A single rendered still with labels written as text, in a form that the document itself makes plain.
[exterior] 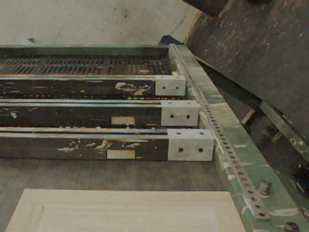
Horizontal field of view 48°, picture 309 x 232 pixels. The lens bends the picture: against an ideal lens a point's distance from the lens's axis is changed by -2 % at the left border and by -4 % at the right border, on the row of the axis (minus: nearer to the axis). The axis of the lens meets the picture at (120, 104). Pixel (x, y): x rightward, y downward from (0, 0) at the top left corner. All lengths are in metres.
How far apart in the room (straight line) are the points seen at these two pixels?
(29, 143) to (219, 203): 0.53
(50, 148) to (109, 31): 4.94
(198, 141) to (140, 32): 4.99
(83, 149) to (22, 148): 0.17
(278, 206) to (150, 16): 5.29
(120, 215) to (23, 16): 5.36
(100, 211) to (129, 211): 0.06
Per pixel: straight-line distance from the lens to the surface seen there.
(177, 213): 0.80
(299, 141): 1.98
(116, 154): 1.00
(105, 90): 1.48
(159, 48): 2.18
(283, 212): 0.80
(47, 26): 5.92
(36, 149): 1.02
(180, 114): 1.20
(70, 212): 0.80
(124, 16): 5.88
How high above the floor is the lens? 1.35
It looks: 10 degrees down
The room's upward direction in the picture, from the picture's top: 61 degrees counter-clockwise
